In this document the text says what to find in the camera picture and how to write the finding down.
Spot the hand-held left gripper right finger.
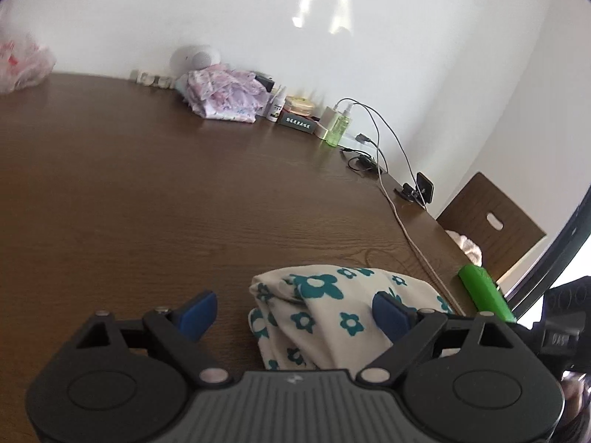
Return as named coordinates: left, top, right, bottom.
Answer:
left=359, top=291, right=527, bottom=387

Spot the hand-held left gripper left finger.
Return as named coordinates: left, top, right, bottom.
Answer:
left=74, top=290, right=232, bottom=387

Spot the cream teal floral garment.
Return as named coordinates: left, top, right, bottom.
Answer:
left=248, top=264, right=455, bottom=372

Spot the person's right hand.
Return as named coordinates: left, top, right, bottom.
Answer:
left=560, top=371, right=591, bottom=425

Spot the green plastic object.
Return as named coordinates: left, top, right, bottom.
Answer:
left=458, top=264, right=517, bottom=324

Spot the cream fluffy cushion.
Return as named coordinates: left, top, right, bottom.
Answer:
left=445, top=230, right=485, bottom=265

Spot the smartphone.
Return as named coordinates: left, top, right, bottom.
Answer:
left=416, top=172, right=435, bottom=204

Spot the wooden chair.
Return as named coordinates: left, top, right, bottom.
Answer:
left=436, top=172, right=548, bottom=282

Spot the green spray bottle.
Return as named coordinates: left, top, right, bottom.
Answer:
left=325, top=102, right=354, bottom=147

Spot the dark green box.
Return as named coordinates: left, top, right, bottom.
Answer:
left=278, top=110, right=317, bottom=134

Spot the white spray bottle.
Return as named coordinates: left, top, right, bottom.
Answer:
left=267, top=85, right=286, bottom=124

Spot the purple floral frilled garment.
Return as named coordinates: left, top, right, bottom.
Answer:
left=182, top=65, right=273, bottom=124

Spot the small white power strip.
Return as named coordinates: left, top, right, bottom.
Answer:
left=129, top=69, right=176, bottom=89

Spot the white round speaker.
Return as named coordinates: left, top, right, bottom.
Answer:
left=170, top=45, right=222, bottom=76

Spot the clear red-printed plastic bag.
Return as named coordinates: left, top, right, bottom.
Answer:
left=0, top=32, right=56, bottom=94

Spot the long white cable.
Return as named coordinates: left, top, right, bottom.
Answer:
left=339, top=102, right=465, bottom=315

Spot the black cable with clip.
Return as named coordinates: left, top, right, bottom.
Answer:
left=342, top=148, right=382, bottom=175

